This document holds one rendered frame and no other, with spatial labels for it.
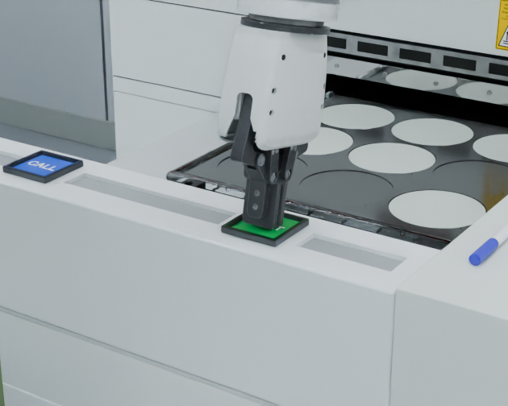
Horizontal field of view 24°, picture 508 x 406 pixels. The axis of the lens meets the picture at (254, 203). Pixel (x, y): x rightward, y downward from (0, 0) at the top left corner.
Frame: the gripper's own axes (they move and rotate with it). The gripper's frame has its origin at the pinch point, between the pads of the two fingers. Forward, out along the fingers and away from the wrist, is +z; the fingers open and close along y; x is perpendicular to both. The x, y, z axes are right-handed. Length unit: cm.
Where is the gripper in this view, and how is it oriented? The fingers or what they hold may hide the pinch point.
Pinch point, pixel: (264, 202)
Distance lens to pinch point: 101.1
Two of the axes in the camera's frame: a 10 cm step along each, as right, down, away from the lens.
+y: -5.4, 1.3, -8.3
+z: -1.1, 9.7, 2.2
